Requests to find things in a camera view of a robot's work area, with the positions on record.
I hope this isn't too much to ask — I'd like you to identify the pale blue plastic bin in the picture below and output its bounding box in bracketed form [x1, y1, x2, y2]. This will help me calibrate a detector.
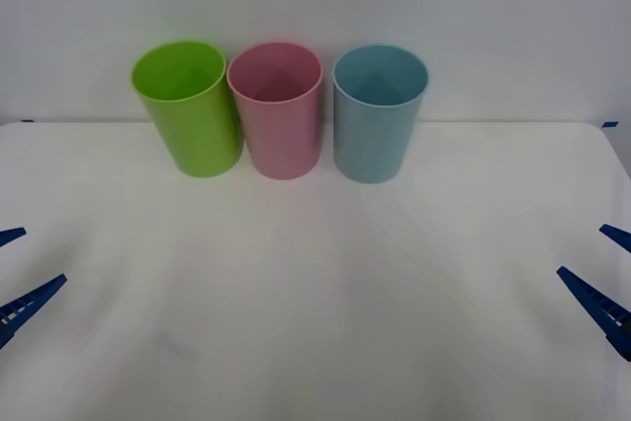
[331, 43, 430, 184]

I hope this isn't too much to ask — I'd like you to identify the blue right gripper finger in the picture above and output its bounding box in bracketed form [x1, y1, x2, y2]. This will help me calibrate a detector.
[598, 224, 631, 252]
[556, 266, 631, 361]

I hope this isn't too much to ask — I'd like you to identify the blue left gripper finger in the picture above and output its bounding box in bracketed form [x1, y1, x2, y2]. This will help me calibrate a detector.
[0, 227, 28, 250]
[0, 272, 68, 351]

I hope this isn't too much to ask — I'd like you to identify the green plastic bin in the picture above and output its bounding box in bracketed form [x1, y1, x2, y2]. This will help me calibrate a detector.
[129, 39, 245, 178]

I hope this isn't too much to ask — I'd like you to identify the pink plastic bin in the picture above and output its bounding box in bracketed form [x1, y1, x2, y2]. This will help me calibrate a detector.
[226, 41, 324, 180]

